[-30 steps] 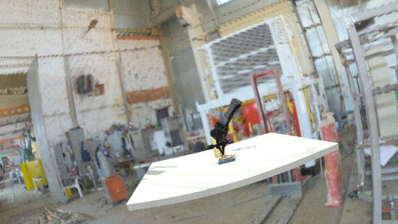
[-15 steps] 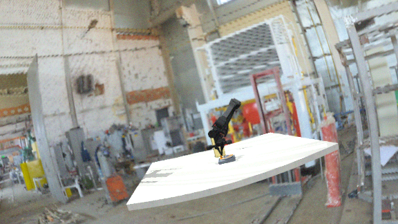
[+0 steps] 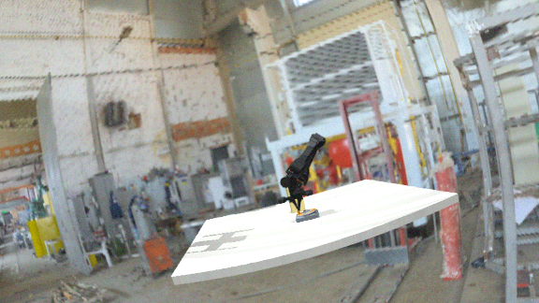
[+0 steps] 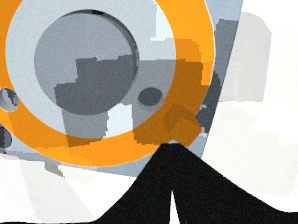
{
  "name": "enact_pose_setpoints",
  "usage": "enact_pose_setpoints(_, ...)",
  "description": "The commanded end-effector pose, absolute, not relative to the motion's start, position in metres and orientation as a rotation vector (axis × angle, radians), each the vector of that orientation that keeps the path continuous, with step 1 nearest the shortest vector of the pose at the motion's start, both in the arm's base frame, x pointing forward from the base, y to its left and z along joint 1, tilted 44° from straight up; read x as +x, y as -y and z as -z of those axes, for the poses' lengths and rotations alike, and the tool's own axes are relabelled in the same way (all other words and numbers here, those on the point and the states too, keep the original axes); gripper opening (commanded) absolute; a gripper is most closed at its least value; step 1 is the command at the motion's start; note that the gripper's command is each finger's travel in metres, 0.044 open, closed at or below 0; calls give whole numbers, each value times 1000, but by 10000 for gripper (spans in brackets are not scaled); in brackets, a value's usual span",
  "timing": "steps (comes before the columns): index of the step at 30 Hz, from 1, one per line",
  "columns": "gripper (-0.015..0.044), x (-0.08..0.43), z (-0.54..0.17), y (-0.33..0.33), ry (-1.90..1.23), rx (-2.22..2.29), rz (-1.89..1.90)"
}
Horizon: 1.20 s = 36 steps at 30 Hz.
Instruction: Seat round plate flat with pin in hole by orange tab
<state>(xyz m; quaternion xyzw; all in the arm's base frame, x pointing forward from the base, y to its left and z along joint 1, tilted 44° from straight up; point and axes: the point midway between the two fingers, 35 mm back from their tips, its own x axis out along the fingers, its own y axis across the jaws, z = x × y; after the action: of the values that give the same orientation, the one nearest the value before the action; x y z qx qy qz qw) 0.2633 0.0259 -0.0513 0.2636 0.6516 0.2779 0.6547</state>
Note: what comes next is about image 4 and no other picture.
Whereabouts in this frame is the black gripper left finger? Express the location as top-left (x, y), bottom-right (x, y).
top-left (68, 143), bottom-right (174, 224)

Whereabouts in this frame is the orange and grey round plate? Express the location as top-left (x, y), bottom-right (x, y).
top-left (0, 0), bottom-right (216, 167)

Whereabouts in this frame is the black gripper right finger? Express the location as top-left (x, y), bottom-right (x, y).
top-left (172, 143), bottom-right (298, 224)

